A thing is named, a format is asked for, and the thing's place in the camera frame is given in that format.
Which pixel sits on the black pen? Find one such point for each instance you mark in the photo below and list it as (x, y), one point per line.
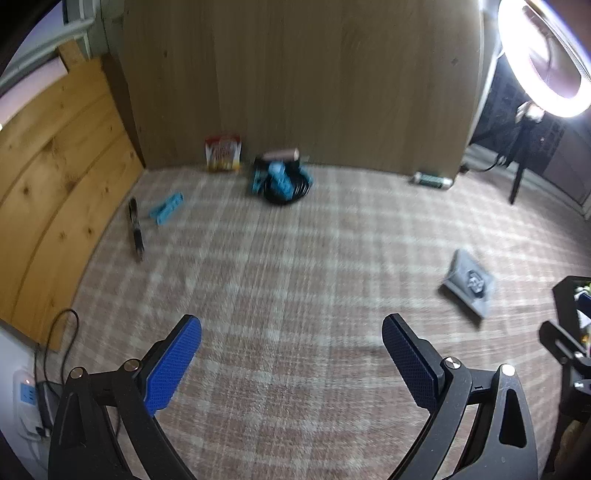
(136, 229)

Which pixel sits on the white power strip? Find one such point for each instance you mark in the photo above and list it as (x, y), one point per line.
(25, 399)

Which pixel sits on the plaid blanket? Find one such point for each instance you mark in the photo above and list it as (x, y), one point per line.
(300, 286)

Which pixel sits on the pine wood board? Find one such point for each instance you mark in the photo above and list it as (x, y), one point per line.
(60, 184)

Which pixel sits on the wooden panel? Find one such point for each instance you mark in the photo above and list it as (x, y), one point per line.
(300, 83)

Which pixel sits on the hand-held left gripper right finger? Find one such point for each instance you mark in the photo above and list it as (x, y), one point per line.
(408, 357)

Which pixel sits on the red and white box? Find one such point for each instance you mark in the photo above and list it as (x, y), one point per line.
(223, 154)

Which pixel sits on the black tripod stand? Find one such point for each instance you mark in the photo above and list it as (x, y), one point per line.
(521, 159)

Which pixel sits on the grey printed packet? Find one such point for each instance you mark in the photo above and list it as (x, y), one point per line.
(468, 281)

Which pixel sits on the pink cylinder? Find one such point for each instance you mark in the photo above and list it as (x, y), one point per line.
(281, 154)

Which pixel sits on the black round container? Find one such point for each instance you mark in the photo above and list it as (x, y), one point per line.
(298, 187)

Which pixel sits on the green and white tube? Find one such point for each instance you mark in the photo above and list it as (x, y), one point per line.
(431, 180)

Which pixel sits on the blue plastic clip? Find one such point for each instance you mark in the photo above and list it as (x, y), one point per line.
(280, 180)
(167, 208)
(257, 181)

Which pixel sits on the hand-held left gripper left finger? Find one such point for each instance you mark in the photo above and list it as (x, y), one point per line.
(173, 364)

